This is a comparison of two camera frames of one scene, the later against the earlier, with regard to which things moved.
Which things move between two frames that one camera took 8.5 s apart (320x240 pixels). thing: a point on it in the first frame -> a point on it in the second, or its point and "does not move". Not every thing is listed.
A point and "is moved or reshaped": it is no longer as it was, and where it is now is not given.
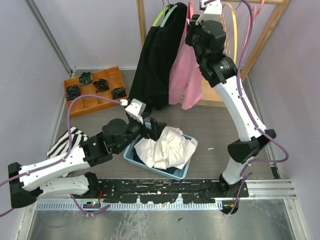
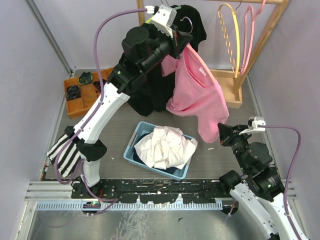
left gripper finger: [156, 128] -> [183, 38]
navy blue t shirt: [138, 155] does not move
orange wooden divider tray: [108, 83] does not move
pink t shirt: [186, 80] is moved or reshaped
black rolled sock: [72, 92] does not move
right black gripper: [193, 25] -> [225, 131]
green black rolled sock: [85, 78] does not move
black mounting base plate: [168, 191] does not move
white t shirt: [171, 149] does not move
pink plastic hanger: [252, 17] is moved or reshaped
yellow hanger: [225, 32] is moved or reshaped
